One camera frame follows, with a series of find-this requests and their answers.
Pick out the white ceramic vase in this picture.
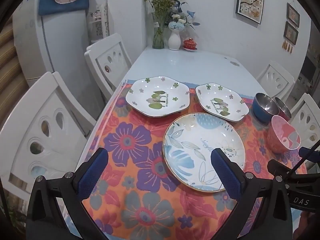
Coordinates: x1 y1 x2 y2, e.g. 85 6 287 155
168 29 181 50

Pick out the red lidded cup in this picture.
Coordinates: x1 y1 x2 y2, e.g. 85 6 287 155
183 38 198 51

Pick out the round blue leaf plate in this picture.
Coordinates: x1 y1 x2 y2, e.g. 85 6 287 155
163 113 247 193

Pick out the red steel bowl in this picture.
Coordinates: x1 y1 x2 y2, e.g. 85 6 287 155
274 97 292 122

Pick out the floral wall poster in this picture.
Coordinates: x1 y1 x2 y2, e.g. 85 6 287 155
236 0 265 25

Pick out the clear glass vase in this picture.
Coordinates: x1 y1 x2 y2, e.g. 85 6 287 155
151 12 165 49

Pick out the blue steel bowl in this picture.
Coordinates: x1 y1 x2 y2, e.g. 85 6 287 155
252 93 280 123

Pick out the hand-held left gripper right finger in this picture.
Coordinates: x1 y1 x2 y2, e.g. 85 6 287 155
211 148 293 240

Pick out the small white hexagonal flower plate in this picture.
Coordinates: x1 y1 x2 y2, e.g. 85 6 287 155
195 82 250 122

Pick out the framed wall picture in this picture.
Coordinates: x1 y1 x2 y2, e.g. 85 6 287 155
284 21 299 46
286 2 300 27

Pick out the white wooden chair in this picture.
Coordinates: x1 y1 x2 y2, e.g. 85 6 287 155
84 33 132 95
0 71 98 198
287 93 320 153
256 60 295 98

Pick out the white refrigerator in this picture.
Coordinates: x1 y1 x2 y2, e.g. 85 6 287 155
12 0 105 110

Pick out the woven bamboo blind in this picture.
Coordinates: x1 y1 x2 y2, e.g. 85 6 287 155
0 17 28 120

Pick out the pink patterned bowl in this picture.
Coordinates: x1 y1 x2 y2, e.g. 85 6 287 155
267 115 301 154

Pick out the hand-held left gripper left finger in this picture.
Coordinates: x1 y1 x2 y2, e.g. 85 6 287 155
26 147 120 240

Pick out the white storage rack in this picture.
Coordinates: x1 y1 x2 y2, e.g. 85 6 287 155
89 1 110 43

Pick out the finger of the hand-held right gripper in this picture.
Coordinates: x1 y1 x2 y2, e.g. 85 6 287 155
299 147 320 163
267 159 308 181

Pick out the large white hexagonal flower plate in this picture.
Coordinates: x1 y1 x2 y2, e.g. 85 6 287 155
125 76 191 117

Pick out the black cable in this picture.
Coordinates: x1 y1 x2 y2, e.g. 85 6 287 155
287 140 320 178

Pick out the orange floral tablecloth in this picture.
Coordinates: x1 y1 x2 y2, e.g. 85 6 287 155
62 79 308 240

